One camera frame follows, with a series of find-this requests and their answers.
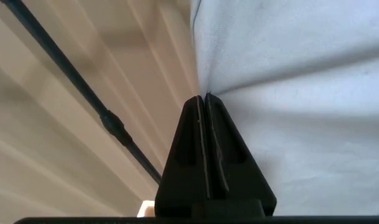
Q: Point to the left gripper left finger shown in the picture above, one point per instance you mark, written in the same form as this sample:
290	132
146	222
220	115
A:
180	174

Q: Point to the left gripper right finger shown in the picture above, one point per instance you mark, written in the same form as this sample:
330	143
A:
239	180

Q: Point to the pale grey shorts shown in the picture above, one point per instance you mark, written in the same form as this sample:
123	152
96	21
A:
301	140

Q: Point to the black clothes rack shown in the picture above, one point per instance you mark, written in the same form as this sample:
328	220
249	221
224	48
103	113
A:
68	70

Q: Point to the beige curtain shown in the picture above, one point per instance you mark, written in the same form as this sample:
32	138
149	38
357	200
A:
52	155

